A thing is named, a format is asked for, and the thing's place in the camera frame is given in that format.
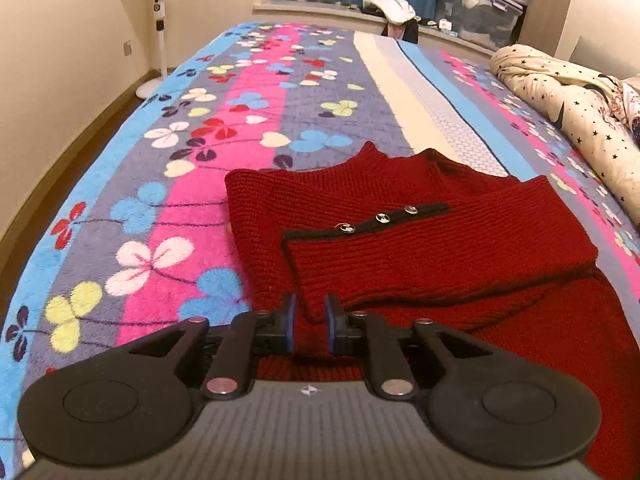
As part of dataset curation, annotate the dark chair with pink garment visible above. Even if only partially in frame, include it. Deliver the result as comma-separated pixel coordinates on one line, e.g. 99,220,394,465
382,17,421,43

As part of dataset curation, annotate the white clothes pile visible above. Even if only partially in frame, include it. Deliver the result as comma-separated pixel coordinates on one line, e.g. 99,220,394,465
361,0,417,25

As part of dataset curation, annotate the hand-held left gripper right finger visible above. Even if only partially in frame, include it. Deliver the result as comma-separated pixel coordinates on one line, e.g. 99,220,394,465
323,294,490,402

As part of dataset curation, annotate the floral striped blanket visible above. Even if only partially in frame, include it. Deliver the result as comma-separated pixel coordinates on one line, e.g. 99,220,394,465
0,22,640,466

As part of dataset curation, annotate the white standing fan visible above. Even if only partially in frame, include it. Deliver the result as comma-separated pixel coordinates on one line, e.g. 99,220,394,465
112,0,183,100

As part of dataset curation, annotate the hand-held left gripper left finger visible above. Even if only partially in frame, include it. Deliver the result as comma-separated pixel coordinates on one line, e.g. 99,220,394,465
127,292,298,402

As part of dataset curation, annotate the red knit sweater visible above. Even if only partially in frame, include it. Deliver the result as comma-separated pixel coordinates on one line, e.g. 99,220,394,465
225,141,640,471

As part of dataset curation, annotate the cream star-print duvet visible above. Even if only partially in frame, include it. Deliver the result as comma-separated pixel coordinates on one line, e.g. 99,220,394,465
490,44,640,221

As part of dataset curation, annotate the clear plastic storage box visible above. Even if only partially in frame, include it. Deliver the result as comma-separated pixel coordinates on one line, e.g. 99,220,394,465
434,0,525,48

